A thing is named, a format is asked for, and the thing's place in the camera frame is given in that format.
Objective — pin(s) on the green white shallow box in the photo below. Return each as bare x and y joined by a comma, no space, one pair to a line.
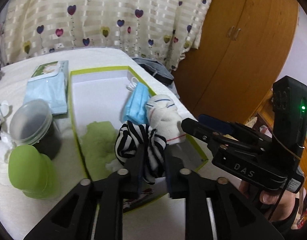
100,95

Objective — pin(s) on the grey clothes pile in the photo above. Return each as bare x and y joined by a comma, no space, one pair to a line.
158,71

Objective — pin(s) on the wooden wardrobe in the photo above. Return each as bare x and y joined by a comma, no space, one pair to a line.
244,45

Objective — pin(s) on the cream bandage sock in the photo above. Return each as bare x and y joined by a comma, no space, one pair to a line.
162,114

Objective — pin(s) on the white cloth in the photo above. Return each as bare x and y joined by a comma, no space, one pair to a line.
6,147

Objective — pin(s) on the wet wipes pack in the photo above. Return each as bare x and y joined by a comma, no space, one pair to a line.
49,83

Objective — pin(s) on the clear jar dark contents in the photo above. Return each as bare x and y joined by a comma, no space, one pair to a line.
33,124

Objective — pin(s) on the blue face mask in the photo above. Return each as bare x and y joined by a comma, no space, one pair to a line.
134,109

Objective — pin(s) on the heart pattern curtain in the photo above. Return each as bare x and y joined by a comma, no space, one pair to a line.
163,30

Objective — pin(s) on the green towel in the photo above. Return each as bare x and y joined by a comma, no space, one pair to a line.
97,146

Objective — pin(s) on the green lidded jar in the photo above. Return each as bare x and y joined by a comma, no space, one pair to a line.
33,173

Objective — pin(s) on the person's right hand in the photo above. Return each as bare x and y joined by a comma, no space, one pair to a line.
285,206

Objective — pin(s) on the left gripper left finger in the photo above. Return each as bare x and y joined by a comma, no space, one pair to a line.
126,182

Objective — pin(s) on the black white striped sock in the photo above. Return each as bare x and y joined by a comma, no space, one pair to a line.
131,138

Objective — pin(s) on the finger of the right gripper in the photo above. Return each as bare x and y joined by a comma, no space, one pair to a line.
201,132
220,126

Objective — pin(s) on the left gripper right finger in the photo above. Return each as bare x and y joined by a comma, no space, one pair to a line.
181,182

